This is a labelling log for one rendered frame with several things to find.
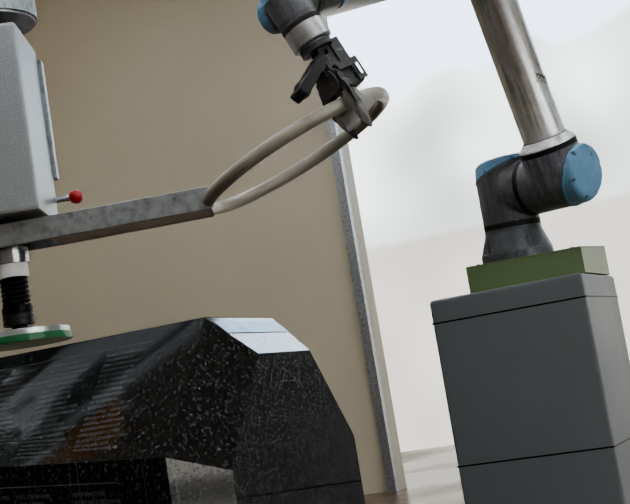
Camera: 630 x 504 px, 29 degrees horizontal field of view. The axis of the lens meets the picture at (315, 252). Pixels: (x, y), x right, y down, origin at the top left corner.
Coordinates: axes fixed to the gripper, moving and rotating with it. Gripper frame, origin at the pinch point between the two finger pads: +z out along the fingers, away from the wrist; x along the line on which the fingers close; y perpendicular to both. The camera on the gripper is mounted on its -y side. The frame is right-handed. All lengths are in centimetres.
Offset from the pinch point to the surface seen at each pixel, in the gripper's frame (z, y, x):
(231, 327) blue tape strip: 22, -43, 13
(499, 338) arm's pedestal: 55, 37, 42
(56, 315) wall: -96, 177, 600
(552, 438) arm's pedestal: 82, 32, 40
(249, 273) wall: -42, 253, 474
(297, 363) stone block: 34, -30, 21
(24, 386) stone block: 10, -76, 38
